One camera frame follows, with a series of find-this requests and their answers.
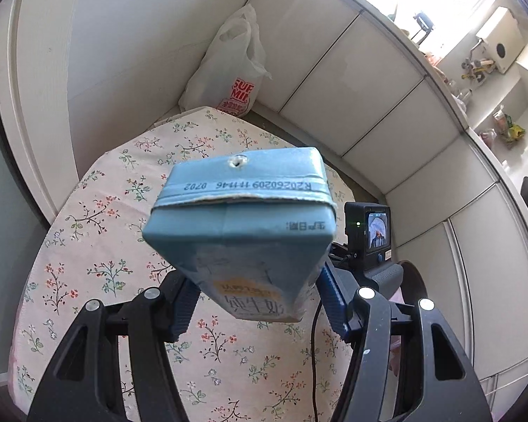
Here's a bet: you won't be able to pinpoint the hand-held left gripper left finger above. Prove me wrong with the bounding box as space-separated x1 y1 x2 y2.
26 268 201 422

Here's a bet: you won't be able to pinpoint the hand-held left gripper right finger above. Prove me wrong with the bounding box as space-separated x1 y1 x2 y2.
314 264 496 422

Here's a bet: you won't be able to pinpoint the blue milk carton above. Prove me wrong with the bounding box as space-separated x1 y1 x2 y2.
142 147 337 322

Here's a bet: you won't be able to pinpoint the white cabinet under stove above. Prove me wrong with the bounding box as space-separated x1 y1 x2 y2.
385 136 528 405

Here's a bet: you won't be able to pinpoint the white cabinet under window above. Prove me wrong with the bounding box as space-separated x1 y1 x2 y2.
246 0 500 196

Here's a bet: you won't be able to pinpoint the green and yellow food packets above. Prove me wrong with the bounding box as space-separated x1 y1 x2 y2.
492 105 527 142

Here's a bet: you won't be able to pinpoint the white plastic shopping bag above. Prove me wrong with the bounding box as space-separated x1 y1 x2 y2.
178 4 272 119

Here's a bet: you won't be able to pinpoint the hanging kitchen utensils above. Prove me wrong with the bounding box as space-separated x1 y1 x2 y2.
461 39 497 85

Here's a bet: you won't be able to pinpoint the black cable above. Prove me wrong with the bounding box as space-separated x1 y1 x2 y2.
309 246 357 422

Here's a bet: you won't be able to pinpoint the white wall box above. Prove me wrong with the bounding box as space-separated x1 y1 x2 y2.
475 6 525 75

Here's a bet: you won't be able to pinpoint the white door frame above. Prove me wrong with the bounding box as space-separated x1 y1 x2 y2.
0 0 76 225

